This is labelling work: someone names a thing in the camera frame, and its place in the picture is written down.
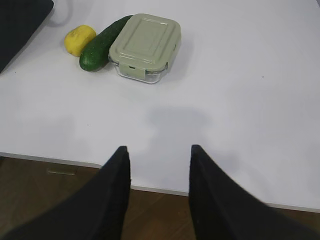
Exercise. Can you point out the navy blue lunch bag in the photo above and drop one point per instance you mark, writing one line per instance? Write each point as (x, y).
(19, 19)

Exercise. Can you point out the green lid glass container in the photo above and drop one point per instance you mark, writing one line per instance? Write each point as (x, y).
(146, 48)

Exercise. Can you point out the green cucumber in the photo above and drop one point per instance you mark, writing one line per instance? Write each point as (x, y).
(95, 54)

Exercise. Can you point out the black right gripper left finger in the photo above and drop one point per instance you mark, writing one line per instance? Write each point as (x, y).
(95, 212)

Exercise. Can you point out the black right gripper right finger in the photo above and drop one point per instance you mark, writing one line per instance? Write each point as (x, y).
(222, 210)

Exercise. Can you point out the yellow lemon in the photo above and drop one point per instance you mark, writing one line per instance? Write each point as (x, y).
(76, 40)

